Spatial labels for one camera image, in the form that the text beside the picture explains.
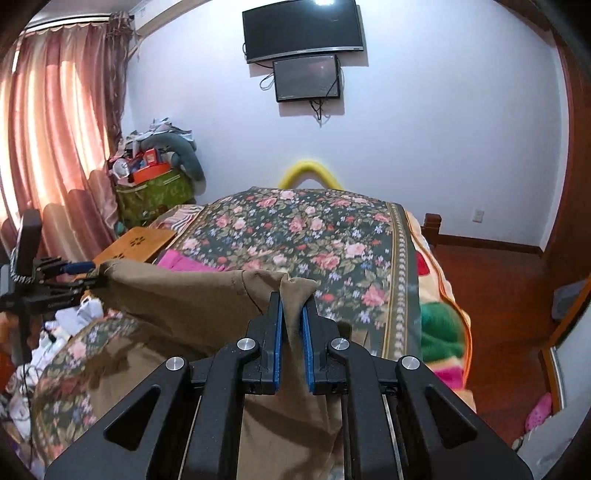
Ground wooden framed mirror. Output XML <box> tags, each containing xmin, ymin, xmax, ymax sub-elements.
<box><xmin>538</xmin><ymin>277</ymin><xmax>591</xmax><ymax>415</ymax></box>

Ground green patterned bag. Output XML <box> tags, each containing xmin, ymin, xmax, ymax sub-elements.
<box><xmin>115</xmin><ymin>170</ymin><xmax>195</xmax><ymax>228</ymax></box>

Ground dark floral bedspread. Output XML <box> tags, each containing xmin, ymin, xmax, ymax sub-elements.
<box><xmin>30</xmin><ymin>187</ymin><xmax>423</xmax><ymax>468</ymax></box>

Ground pink cloth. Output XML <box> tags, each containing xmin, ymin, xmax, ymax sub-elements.
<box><xmin>157</xmin><ymin>249</ymin><xmax>232</xmax><ymax>274</ymax></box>

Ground orange box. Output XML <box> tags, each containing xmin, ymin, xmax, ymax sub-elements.
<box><xmin>131</xmin><ymin>161</ymin><xmax>172</xmax><ymax>184</ymax></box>

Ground pink slipper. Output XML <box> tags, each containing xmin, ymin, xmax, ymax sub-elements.
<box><xmin>525</xmin><ymin>392</ymin><xmax>554</xmax><ymax>433</ymax></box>

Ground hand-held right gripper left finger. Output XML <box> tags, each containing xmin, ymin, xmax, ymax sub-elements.
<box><xmin>44</xmin><ymin>292</ymin><xmax>283</xmax><ymax>480</ymax></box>

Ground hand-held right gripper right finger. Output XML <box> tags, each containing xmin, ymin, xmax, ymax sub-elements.
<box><xmin>302</xmin><ymin>293</ymin><xmax>532</xmax><ymax>480</ymax></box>

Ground wooden door frame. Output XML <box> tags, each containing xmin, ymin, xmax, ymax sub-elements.
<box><xmin>496</xmin><ymin>0</ymin><xmax>591</xmax><ymax>280</ymax></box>

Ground grey bin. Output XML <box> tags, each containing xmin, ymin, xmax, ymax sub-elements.
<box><xmin>551</xmin><ymin>281</ymin><xmax>588</xmax><ymax>322</ymax></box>

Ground khaki pants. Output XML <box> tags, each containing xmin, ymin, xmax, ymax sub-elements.
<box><xmin>90</xmin><ymin>259</ymin><xmax>346</xmax><ymax>480</ymax></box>

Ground wooden bed post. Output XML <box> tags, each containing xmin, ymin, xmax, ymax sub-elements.
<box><xmin>422</xmin><ymin>213</ymin><xmax>443</xmax><ymax>253</ymax></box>

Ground wooden lap table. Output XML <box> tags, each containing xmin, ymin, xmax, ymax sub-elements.
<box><xmin>95</xmin><ymin>226</ymin><xmax>177</xmax><ymax>267</ymax></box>

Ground white crumpled cloth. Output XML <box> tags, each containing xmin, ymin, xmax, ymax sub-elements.
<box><xmin>41</xmin><ymin>298</ymin><xmax>105</xmax><ymax>361</ymax></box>

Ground pink curtain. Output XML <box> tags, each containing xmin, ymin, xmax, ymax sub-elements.
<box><xmin>0</xmin><ymin>14</ymin><xmax>136</xmax><ymax>278</ymax></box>

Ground printed fleece blanket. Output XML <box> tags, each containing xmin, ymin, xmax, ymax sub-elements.
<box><xmin>148</xmin><ymin>205</ymin><xmax>476</xmax><ymax>412</ymax></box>

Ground large black wall television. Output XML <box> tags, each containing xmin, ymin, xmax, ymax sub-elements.
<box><xmin>242</xmin><ymin>0</ymin><xmax>365</xmax><ymax>64</ymax></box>

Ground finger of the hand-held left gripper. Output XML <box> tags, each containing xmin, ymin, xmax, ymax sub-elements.
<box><xmin>46</xmin><ymin>272</ymin><xmax>110</xmax><ymax>302</ymax></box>
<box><xmin>41</xmin><ymin>259</ymin><xmax>97</xmax><ymax>275</ymax></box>

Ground pile of grey white clothes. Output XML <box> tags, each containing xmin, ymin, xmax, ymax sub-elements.
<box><xmin>121</xmin><ymin>117</ymin><xmax>195</xmax><ymax>155</ymax></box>

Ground small black wall monitor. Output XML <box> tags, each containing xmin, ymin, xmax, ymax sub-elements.
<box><xmin>272</xmin><ymin>54</ymin><xmax>342</xmax><ymax>103</ymax></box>

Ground yellow foam arch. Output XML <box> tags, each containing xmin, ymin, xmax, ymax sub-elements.
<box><xmin>278</xmin><ymin>158</ymin><xmax>345</xmax><ymax>190</ymax></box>

